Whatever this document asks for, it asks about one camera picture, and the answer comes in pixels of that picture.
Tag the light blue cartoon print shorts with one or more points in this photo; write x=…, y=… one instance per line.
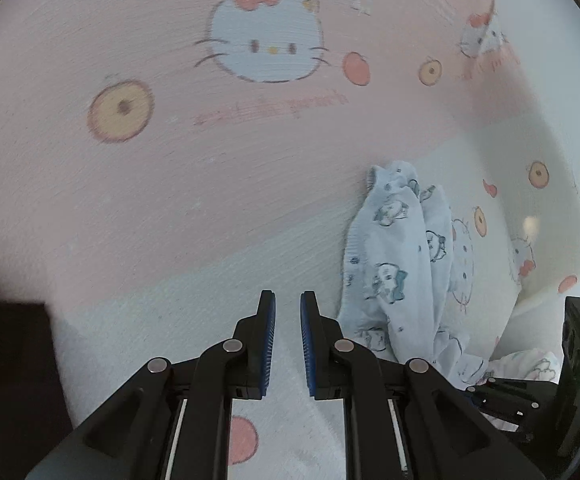
x=403, y=258

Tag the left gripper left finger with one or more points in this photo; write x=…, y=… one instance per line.
x=172, y=420

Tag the pink white Hello Kitty blanket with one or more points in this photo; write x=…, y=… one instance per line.
x=163, y=161

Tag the white printed pajama garment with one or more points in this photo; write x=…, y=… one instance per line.
x=535, y=365

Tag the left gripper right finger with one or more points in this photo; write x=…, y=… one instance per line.
x=402, y=421

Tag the black garment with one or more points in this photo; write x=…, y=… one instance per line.
x=33, y=413

